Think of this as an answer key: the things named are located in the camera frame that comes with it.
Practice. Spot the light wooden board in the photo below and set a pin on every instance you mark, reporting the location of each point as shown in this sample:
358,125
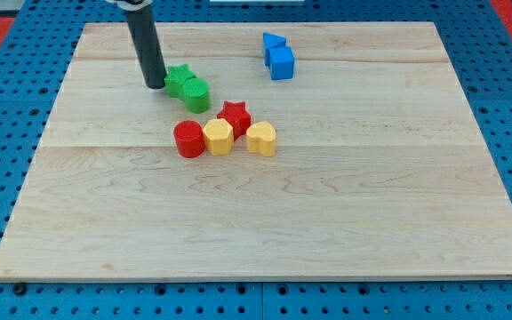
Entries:
381,172

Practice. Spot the red star block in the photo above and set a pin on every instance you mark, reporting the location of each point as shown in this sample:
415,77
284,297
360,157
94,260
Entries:
237,115

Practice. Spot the green cylinder block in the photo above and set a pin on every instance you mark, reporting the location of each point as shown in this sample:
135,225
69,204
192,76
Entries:
196,95

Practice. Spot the yellow heart block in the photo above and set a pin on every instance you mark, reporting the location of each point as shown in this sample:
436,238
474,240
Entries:
261,139

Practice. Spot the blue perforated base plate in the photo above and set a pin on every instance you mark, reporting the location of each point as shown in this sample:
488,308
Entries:
34,58

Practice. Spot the green star block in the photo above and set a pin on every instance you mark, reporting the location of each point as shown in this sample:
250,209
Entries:
176,77

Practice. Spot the blue cube block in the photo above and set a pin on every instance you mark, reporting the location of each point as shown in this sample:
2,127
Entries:
281,63

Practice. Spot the white rod mount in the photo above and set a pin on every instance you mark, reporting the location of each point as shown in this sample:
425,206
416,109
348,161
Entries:
131,5

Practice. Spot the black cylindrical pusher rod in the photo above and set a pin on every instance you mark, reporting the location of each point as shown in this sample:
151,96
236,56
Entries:
142,28

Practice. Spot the blue triangle block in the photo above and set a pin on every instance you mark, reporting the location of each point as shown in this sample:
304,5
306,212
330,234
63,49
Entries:
270,41

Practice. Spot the red cylinder block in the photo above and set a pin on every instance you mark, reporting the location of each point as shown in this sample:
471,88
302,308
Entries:
189,138

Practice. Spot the yellow hexagon block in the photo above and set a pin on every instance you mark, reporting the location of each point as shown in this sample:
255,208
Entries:
218,136

